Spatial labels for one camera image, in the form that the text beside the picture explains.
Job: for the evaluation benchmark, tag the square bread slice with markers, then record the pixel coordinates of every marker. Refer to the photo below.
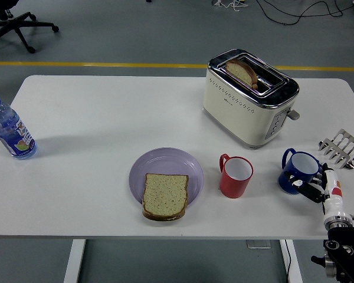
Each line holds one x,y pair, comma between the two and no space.
165,196

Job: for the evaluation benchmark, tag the metal toast rack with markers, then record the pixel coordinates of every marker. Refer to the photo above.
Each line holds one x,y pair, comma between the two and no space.
339,135

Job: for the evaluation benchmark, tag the blue enamel cup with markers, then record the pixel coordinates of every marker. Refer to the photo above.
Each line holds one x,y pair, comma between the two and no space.
304,164

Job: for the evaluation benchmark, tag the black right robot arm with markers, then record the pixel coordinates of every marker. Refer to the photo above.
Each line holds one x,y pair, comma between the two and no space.
346,256

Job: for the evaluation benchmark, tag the purple plate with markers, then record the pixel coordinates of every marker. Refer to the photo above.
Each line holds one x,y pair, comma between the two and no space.
165,162

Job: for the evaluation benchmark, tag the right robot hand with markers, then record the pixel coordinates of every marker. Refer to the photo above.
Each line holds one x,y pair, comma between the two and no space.
331,188

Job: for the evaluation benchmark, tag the grey under-table bracket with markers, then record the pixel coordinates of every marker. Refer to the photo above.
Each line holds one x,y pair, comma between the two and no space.
259,244

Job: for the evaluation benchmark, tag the blue-capped drink bottle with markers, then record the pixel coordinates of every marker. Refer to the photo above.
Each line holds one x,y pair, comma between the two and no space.
11,132

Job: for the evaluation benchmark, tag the black office chair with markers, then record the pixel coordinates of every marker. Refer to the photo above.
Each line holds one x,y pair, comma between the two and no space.
16,22

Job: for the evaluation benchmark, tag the cream and chrome toaster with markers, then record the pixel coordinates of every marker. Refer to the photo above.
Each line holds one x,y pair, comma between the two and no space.
239,118

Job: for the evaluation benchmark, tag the red enamel cup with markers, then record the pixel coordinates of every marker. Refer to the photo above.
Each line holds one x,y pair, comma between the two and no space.
233,188

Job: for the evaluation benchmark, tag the white table leg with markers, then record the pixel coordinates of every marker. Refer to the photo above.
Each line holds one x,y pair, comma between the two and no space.
296,265
74,262

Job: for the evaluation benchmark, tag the rounded bread slice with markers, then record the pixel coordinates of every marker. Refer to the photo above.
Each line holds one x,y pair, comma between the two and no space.
240,72

